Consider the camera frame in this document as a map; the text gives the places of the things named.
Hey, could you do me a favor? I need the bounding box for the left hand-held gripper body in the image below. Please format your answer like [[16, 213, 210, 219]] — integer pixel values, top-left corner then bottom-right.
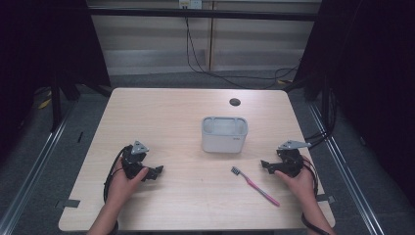
[[120, 140, 152, 181]]

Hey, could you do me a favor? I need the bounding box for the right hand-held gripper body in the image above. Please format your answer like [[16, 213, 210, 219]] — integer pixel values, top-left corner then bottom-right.
[[273, 139, 313, 179]]

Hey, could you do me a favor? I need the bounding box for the pink toothbrush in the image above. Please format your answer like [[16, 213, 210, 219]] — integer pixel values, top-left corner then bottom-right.
[[230, 165, 281, 208]]

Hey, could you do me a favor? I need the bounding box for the white toothbrush holder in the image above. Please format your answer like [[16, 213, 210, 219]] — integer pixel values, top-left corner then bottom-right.
[[201, 116, 250, 154]]

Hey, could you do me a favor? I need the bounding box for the person's right hand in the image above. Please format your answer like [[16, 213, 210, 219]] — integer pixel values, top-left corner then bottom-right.
[[274, 155, 318, 208]]

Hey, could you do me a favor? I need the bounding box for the person's left hand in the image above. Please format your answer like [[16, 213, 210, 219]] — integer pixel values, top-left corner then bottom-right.
[[105, 158, 150, 210]]

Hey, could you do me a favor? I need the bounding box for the grey tape strip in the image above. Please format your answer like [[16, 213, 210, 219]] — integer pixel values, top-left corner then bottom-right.
[[315, 193, 337, 205], [54, 198, 81, 210]]

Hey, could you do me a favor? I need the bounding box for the black metal stand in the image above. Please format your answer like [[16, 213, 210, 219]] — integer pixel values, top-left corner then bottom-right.
[[48, 76, 64, 133]]

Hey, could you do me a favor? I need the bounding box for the yellow floor object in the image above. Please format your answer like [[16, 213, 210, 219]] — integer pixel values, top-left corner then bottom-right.
[[36, 91, 54, 111]]

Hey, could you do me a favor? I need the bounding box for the dark curtain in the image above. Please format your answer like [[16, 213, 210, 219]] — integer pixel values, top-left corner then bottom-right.
[[293, 0, 415, 210], [0, 0, 112, 158]]

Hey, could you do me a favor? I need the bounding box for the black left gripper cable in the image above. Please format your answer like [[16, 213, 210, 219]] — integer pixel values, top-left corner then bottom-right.
[[103, 145, 133, 235]]

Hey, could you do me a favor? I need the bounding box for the metal floor rail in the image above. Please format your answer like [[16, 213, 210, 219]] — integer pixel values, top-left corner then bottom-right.
[[306, 102, 390, 235], [0, 104, 77, 235]]

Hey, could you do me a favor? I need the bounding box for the black floor cable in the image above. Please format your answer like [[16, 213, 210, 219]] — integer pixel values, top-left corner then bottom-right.
[[184, 17, 301, 90]]

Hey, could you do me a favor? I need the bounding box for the wooden wall post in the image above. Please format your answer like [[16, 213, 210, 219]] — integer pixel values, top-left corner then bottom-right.
[[205, 1, 219, 72]]

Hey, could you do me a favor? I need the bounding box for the black horizontal frame bar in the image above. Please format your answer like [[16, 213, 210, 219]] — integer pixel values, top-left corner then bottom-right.
[[88, 7, 320, 23]]

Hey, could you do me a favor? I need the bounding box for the white wall socket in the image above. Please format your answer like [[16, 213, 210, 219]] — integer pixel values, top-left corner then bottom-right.
[[178, 0, 204, 11]]

